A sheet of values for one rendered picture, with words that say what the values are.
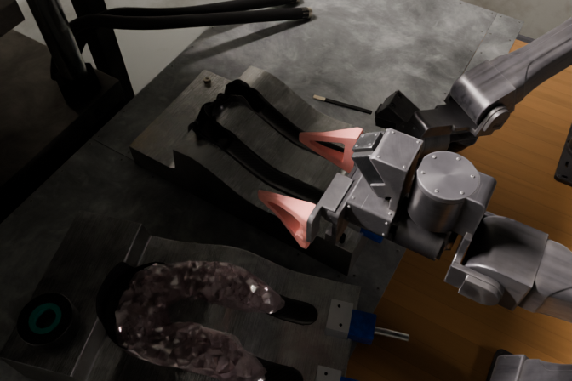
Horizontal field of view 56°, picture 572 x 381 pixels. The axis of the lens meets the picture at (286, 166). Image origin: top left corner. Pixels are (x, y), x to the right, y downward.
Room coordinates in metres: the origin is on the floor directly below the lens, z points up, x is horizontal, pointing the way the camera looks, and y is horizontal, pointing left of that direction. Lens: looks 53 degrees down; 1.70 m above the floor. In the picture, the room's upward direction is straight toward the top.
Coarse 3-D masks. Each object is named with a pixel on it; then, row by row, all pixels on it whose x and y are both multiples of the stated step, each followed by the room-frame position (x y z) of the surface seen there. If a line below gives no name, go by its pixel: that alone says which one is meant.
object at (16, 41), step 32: (0, 64) 1.00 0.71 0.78; (32, 64) 1.00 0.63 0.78; (0, 96) 0.89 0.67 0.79; (32, 96) 0.89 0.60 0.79; (96, 96) 0.89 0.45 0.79; (0, 128) 0.79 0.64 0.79; (32, 128) 0.79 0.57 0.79; (64, 128) 0.79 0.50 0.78; (0, 160) 0.70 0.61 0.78; (32, 160) 0.70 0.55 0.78; (0, 192) 0.63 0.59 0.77
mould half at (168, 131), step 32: (192, 96) 0.82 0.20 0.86; (288, 96) 0.77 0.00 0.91; (160, 128) 0.73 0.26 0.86; (256, 128) 0.68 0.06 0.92; (320, 128) 0.71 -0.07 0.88; (160, 160) 0.64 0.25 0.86; (192, 160) 0.59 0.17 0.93; (224, 160) 0.60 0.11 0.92; (288, 160) 0.63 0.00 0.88; (320, 160) 0.62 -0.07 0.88; (192, 192) 0.60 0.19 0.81; (224, 192) 0.56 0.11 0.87; (256, 192) 0.55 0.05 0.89; (256, 224) 0.52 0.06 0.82; (320, 224) 0.48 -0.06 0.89; (320, 256) 0.45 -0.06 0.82; (352, 256) 0.43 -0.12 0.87
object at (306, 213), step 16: (336, 176) 0.34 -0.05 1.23; (272, 192) 0.33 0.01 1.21; (336, 192) 0.32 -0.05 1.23; (272, 208) 0.32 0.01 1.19; (288, 208) 0.30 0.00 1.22; (304, 208) 0.30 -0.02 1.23; (320, 208) 0.30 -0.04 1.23; (288, 224) 0.31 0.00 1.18; (304, 224) 0.29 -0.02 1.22; (304, 240) 0.28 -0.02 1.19
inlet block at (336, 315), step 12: (336, 300) 0.34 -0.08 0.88; (336, 312) 0.32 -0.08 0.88; (348, 312) 0.32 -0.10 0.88; (360, 312) 0.33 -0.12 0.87; (336, 324) 0.30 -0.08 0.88; (348, 324) 0.30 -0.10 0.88; (360, 324) 0.31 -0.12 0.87; (372, 324) 0.31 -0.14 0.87; (336, 336) 0.29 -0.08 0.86; (348, 336) 0.29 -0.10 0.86; (360, 336) 0.29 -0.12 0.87; (372, 336) 0.29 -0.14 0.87; (396, 336) 0.29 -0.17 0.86; (408, 336) 0.29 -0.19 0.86
